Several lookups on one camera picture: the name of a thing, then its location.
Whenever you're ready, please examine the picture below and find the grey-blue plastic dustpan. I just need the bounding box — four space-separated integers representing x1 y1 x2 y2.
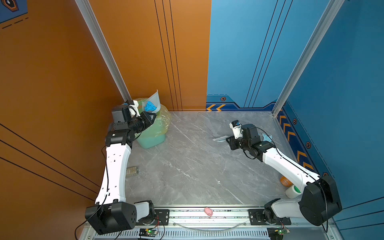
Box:
138 91 161 114

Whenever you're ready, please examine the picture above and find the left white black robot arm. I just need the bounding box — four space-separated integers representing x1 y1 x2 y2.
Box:
85 101 156 235

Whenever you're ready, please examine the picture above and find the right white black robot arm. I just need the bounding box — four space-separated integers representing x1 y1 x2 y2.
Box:
226 120 343 226

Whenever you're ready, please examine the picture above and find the blue paper scrap far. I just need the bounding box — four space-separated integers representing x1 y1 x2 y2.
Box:
144 101 157 113

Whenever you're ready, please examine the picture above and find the clear yellow bin liner bag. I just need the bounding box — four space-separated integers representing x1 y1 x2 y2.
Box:
140 104 171 139

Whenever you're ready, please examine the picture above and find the green plastic trash bin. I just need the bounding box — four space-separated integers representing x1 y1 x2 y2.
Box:
137 105 171 149

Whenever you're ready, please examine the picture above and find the light blue paper scrap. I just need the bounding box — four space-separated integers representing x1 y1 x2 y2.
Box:
263 134 273 143

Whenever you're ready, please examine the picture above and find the white bottle green cap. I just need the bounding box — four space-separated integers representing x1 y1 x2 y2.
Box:
285 185 302 199

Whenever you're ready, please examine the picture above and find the right green circuit board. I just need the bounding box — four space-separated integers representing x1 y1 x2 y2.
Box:
267 228 291 240

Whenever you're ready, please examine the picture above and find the green circuit board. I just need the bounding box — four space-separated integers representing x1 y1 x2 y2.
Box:
138 228 159 240
267 228 291 240

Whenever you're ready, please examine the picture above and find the left green circuit board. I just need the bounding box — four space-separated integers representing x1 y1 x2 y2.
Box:
138 228 159 240

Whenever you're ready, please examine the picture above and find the pink toy on rail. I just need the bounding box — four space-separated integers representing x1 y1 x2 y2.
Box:
204 207 214 217

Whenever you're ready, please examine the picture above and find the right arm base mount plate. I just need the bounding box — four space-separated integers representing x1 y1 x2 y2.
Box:
248 209 292 226

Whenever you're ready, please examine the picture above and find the aluminium front rail frame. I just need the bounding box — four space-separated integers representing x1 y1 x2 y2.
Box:
76 205 343 240

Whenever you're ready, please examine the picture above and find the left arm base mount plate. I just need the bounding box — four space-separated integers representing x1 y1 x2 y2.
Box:
136 209 170 227

